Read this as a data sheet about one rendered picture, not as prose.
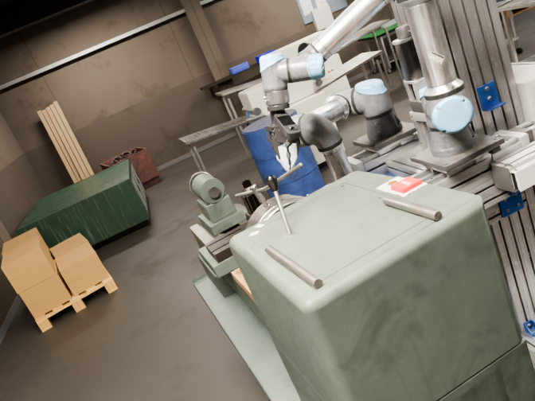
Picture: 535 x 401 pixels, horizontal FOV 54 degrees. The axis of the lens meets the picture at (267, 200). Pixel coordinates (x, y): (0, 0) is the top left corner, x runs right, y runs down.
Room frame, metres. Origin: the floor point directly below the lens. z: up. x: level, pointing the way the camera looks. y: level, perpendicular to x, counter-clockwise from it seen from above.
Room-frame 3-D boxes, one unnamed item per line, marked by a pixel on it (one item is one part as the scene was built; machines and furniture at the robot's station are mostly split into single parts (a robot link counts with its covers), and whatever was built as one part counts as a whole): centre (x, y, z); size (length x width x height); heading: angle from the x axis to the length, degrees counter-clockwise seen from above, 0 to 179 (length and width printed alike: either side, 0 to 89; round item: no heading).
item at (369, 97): (2.14, -0.57, 1.33); 0.13 x 0.12 x 0.14; 47
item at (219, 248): (2.25, 0.12, 0.95); 0.43 x 0.18 x 0.04; 104
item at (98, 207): (7.29, 2.36, 0.33); 1.74 x 1.54 x 0.66; 8
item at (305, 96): (6.04, -0.62, 0.57); 2.51 x 0.61 x 1.15; 102
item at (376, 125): (2.13, -0.57, 1.21); 0.15 x 0.15 x 0.10
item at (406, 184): (1.27, -0.35, 1.26); 0.06 x 0.06 x 0.02; 14
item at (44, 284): (5.23, 2.27, 0.36); 1.22 x 0.87 x 0.72; 16
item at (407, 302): (1.26, -0.14, 1.06); 0.59 x 0.48 x 0.39; 14
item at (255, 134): (5.14, -0.32, 0.45); 0.60 x 0.60 x 0.90
